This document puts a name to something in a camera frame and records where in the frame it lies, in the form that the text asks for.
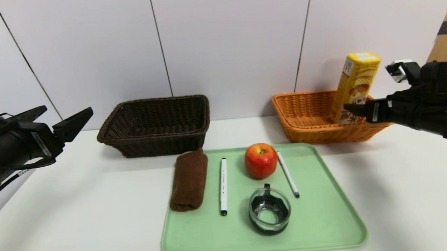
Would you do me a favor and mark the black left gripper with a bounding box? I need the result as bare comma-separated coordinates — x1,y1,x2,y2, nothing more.
0,101,99,188

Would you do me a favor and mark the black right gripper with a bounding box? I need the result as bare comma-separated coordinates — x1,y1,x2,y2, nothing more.
342,88,427,136

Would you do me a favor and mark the yellow snack box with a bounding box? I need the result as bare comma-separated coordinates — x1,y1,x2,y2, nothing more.
325,51,386,125

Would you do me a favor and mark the thin white pen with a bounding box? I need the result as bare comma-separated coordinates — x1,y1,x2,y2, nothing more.
276,149,300,200

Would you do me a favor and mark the red apple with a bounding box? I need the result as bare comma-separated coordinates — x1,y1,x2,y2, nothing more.
243,142,279,180

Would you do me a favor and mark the brown towel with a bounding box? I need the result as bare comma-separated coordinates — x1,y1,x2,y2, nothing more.
166,148,212,213

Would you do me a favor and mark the thick white marker pen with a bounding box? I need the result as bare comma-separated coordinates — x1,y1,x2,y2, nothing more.
216,158,231,216

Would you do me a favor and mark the orange wicker basket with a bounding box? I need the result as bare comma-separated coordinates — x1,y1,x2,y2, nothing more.
271,85,395,148

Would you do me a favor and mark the dark brown wicker basket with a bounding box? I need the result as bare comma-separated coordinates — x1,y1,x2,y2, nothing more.
95,94,213,161

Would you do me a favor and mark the light green plastic tray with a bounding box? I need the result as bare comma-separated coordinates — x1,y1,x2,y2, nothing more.
154,138,369,251

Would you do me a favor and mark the clear glass cup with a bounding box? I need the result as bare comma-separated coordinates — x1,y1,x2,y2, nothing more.
247,182,293,237

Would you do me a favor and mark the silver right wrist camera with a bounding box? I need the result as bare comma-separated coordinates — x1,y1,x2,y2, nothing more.
385,59,420,87

